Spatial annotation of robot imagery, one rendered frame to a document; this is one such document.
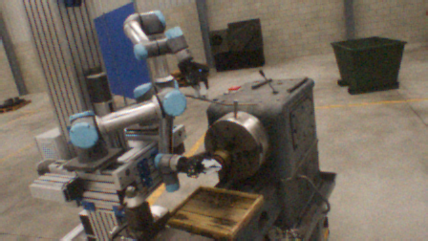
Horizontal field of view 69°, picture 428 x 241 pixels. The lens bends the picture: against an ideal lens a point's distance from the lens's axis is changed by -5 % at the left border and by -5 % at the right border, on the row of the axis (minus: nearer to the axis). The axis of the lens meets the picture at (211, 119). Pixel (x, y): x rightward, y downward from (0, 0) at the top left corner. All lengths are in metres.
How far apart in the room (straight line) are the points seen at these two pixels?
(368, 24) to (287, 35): 2.60
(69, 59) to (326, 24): 10.28
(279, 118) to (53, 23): 1.21
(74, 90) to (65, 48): 0.22
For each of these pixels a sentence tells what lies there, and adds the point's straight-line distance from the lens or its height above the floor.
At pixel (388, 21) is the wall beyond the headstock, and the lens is 11.73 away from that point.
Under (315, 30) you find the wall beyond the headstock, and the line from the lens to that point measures 11.52.
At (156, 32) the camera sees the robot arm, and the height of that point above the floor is 1.68.
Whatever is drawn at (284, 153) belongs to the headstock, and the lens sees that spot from 1.66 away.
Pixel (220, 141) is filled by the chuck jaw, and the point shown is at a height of 1.15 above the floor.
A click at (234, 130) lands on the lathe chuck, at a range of 1.53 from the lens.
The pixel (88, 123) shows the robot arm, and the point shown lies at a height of 1.37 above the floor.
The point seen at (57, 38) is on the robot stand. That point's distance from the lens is 1.84.
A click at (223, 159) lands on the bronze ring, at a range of 1.47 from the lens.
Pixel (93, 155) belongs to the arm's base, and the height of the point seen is 1.19.
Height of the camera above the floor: 1.69
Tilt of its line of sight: 17 degrees down
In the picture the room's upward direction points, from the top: 11 degrees counter-clockwise
